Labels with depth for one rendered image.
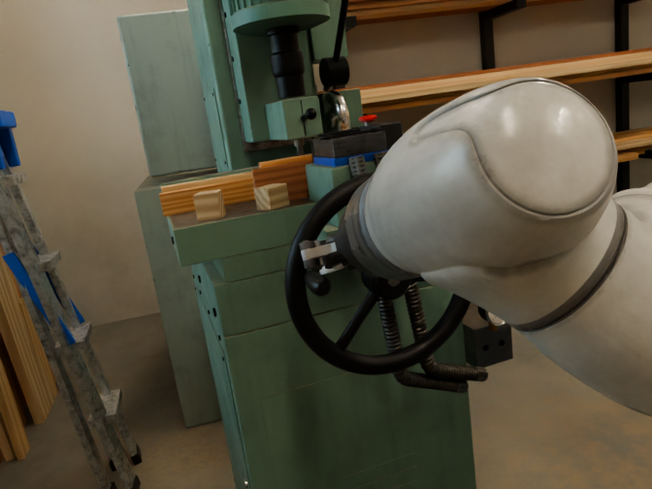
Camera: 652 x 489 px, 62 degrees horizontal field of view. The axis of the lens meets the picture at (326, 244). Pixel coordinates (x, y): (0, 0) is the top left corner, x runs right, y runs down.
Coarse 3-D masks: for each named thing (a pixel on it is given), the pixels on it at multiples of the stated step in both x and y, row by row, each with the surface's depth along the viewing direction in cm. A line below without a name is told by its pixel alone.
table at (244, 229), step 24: (168, 216) 96; (192, 216) 92; (240, 216) 86; (264, 216) 87; (288, 216) 88; (192, 240) 84; (216, 240) 85; (240, 240) 86; (264, 240) 87; (288, 240) 89; (192, 264) 84
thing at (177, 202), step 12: (240, 180) 100; (252, 180) 101; (168, 192) 97; (180, 192) 97; (192, 192) 98; (228, 192) 100; (240, 192) 100; (252, 192) 101; (168, 204) 97; (180, 204) 97; (192, 204) 98; (228, 204) 100
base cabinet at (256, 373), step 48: (432, 288) 99; (240, 336) 89; (288, 336) 92; (336, 336) 95; (240, 384) 90; (288, 384) 93; (336, 384) 96; (384, 384) 99; (240, 432) 95; (288, 432) 95; (336, 432) 98; (384, 432) 101; (432, 432) 105; (240, 480) 124; (288, 480) 96; (336, 480) 99; (384, 480) 103; (432, 480) 107
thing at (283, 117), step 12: (312, 96) 98; (276, 108) 100; (288, 108) 96; (300, 108) 97; (276, 120) 102; (288, 120) 97; (300, 120) 97; (312, 120) 98; (276, 132) 104; (288, 132) 97; (300, 132) 98; (312, 132) 99; (300, 144) 102
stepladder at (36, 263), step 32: (0, 128) 147; (0, 160) 140; (0, 192) 140; (0, 224) 142; (32, 224) 157; (32, 256) 147; (32, 288) 147; (64, 288) 166; (32, 320) 149; (64, 320) 154; (64, 352) 151; (64, 384) 154; (96, 416) 157; (96, 448) 163; (128, 448) 179; (128, 480) 163
